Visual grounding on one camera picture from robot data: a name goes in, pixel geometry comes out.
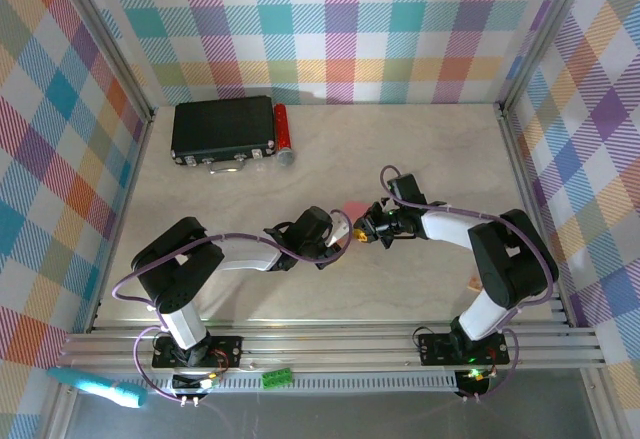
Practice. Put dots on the aluminium side rail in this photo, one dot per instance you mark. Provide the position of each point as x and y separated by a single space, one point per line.
111 259
517 159

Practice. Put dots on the red glitter tube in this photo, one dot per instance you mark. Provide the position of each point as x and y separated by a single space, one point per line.
282 129

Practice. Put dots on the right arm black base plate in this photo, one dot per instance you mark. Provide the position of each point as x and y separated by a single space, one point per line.
434 349

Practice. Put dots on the black controller box with LED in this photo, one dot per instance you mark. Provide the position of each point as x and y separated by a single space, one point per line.
205 383
475 376

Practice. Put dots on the black carrying case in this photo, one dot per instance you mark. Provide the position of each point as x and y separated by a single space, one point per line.
222 126

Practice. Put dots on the green terminal block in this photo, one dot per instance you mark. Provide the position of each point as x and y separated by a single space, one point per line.
276 378

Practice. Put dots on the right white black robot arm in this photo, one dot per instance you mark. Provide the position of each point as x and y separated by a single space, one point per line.
480 319

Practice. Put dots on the aluminium frame post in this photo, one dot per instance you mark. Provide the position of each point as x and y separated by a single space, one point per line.
102 34
542 34

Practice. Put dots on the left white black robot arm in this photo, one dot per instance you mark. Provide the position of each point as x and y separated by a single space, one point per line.
245 260

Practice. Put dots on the small orange paper scrap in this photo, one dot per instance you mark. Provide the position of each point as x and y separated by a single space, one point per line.
473 285

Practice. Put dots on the aluminium cross rail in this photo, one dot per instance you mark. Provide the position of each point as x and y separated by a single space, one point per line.
325 351

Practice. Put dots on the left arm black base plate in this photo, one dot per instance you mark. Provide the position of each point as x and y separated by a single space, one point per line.
231 351

